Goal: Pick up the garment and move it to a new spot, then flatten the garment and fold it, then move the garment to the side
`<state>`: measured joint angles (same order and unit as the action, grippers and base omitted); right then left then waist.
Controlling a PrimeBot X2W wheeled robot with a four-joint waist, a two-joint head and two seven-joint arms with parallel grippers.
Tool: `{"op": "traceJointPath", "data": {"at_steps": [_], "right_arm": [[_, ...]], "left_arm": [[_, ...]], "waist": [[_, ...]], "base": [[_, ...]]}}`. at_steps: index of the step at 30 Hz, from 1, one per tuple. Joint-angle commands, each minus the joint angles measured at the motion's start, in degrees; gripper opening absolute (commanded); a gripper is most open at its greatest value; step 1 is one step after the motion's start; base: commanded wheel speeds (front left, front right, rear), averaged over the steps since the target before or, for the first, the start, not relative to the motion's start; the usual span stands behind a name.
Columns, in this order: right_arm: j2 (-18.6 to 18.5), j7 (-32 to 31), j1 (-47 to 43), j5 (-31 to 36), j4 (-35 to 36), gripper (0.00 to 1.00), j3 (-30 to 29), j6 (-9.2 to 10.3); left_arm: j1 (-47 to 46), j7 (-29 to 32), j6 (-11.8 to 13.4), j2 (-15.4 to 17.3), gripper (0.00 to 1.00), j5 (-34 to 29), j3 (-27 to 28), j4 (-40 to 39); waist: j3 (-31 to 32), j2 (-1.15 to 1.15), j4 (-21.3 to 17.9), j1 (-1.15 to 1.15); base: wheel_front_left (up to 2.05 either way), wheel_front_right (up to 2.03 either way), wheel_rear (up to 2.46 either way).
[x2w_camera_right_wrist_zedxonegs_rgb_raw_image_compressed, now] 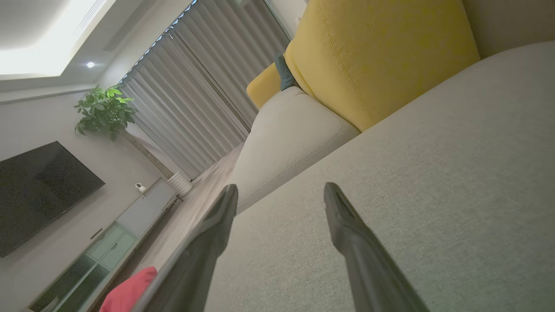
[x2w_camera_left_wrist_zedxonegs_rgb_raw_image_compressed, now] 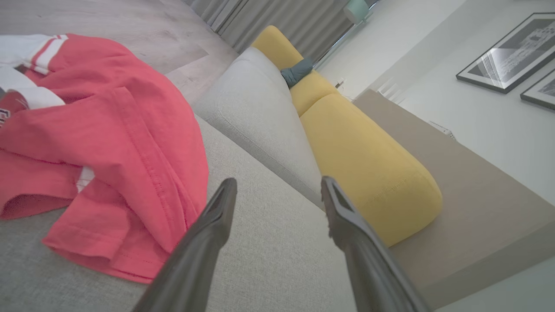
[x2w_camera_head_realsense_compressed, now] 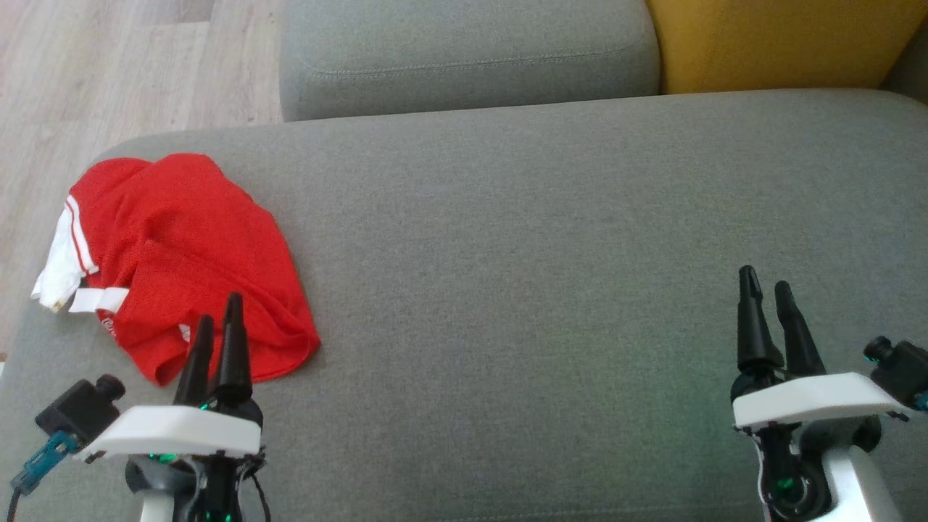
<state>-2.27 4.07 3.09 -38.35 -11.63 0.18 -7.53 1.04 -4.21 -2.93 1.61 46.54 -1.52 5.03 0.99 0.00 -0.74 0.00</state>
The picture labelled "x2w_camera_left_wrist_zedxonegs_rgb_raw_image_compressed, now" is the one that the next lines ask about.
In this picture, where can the grey curtain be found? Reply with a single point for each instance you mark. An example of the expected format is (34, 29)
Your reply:
(269, 21)

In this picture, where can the mint green lamp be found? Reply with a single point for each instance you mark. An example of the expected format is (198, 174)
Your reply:
(356, 11)

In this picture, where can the white wall socket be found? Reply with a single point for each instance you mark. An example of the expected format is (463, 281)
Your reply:
(443, 130)
(340, 82)

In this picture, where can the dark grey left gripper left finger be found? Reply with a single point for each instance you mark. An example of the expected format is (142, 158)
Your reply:
(195, 260)

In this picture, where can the grey fabric sofa seat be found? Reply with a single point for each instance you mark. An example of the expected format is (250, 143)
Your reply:
(269, 260)

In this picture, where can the large black framed picture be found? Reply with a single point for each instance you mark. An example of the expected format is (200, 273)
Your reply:
(511, 52)

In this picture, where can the red jersey shirt white sleeves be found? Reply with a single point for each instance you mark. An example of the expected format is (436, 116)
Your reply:
(130, 130)

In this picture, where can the grey sofa back cushion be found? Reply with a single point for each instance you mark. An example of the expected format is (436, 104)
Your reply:
(256, 117)

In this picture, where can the dark teal cloth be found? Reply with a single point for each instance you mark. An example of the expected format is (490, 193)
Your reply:
(297, 73)

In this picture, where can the small black framed picture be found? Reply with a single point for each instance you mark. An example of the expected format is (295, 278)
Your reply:
(542, 91)

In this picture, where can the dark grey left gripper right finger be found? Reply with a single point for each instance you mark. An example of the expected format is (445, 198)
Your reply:
(368, 264)

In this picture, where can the yellow sofa back cushion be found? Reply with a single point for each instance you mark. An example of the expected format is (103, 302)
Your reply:
(368, 173)
(273, 43)

